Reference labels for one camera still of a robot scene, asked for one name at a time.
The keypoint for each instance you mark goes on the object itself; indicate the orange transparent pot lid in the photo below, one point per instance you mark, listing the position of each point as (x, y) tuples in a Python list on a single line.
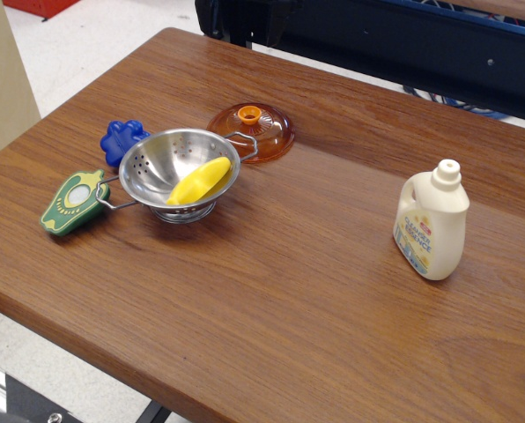
[(259, 132)]

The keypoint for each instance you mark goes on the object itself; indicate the beige wooden panel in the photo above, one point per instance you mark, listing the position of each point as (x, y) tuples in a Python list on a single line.
[(18, 109)]

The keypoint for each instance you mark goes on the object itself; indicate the blue flower-shaped toy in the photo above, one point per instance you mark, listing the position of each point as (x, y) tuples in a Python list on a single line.
[(119, 138)]

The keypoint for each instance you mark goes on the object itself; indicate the green pepper-shaped toy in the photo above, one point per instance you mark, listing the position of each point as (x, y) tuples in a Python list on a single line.
[(76, 202)]

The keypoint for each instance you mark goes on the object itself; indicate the yellow toy banana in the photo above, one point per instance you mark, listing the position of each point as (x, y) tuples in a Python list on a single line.
[(198, 183)]

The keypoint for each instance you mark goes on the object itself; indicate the cream detergent bottle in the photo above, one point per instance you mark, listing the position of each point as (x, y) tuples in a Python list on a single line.
[(430, 223)]

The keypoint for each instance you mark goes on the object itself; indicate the dark blue rail frame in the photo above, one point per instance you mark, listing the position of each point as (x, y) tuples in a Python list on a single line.
[(473, 51)]

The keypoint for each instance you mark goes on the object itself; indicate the steel colander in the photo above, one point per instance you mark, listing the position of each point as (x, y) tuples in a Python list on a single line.
[(152, 168)]

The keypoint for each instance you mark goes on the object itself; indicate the red box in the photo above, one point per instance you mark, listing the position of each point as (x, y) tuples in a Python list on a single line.
[(46, 9)]

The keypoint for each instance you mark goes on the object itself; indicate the black table leg base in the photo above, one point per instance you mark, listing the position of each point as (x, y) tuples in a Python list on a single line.
[(20, 403)]

